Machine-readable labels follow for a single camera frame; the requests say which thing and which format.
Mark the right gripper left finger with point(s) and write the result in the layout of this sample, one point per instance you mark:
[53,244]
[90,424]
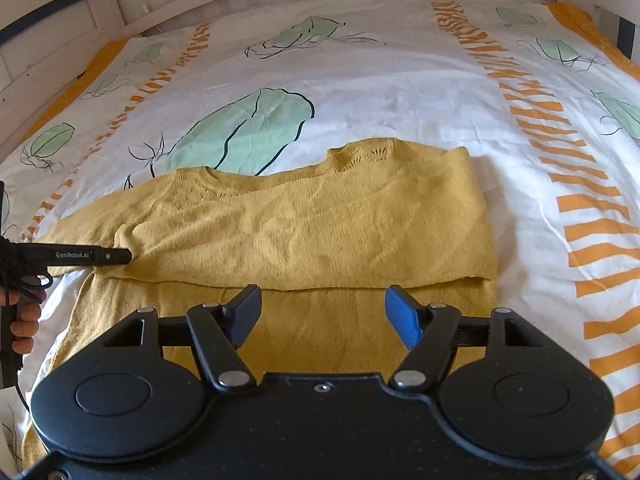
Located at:
[217,333]

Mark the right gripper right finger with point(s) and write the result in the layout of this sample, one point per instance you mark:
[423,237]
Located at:
[428,331]

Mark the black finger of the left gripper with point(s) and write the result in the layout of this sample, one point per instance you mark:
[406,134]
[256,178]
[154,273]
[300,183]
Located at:
[36,259]

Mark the mustard yellow knit sweater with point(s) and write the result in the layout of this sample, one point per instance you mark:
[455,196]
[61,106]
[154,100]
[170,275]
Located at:
[322,242]

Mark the person's left hand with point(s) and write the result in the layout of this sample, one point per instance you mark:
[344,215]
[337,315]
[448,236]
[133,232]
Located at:
[26,326]

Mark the white leaf-print bed sheet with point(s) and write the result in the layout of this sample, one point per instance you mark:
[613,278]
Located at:
[546,107]

